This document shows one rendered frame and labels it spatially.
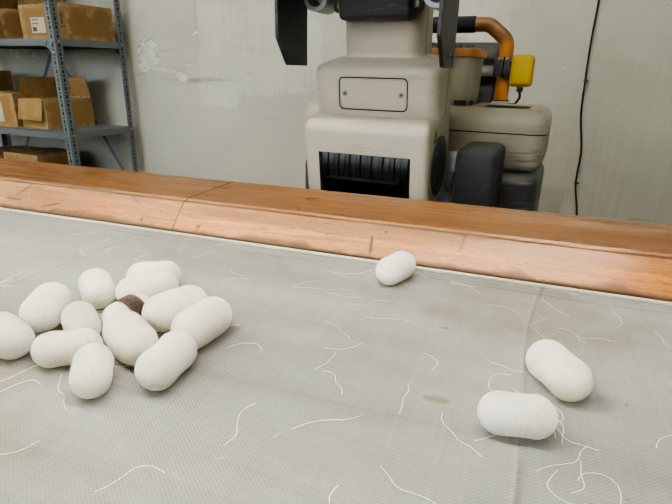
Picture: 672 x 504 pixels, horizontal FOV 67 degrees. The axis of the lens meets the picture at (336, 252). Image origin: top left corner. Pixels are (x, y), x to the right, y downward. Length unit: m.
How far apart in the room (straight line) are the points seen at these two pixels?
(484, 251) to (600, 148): 1.89
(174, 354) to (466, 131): 0.94
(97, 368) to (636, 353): 0.27
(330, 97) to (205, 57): 1.95
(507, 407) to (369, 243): 0.22
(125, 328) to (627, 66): 2.12
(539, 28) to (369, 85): 1.43
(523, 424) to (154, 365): 0.15
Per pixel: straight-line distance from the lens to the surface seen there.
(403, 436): 0.22
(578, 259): 0.39
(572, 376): 0.25
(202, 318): 0.27
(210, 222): 0.46
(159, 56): 3.02
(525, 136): 1.10
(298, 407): 0.23
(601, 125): 2.25
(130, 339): 0.26
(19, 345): 0.29
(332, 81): 0.91
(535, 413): 0.22
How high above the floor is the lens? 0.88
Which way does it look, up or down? 20 degrees down
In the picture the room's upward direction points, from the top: 1 degrees clockwise
